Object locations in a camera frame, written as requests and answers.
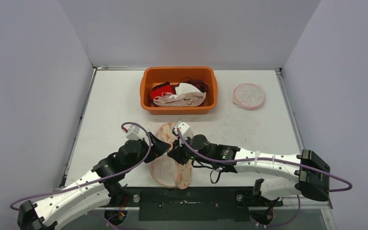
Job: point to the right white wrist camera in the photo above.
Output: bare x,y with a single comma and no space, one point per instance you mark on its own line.
183,127

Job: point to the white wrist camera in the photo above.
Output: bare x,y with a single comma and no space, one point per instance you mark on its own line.
183,127
133,132

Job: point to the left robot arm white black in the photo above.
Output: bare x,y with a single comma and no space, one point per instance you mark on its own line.
98,187

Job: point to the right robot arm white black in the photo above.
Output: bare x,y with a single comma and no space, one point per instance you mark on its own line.
296,174

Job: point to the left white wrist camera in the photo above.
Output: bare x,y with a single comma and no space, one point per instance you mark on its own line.
133,132

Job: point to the white mesh laundry bag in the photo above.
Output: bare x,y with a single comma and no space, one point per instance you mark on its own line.
248,96

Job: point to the white bra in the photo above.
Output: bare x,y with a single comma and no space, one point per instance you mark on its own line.
184,88

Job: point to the beige pink bra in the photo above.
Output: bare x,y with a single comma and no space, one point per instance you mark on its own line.
191,99

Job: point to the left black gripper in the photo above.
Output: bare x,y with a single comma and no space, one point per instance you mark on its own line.
158,148

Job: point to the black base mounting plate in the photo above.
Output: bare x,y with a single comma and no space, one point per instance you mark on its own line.
191,204

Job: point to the floral padded bra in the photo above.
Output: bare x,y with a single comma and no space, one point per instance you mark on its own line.
165,170

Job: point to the orange plastic tub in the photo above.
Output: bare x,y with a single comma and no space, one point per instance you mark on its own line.
155,76

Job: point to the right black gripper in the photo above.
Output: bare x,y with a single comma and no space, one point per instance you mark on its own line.
182,152

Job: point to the dark red bra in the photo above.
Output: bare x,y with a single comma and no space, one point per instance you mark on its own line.
199,84

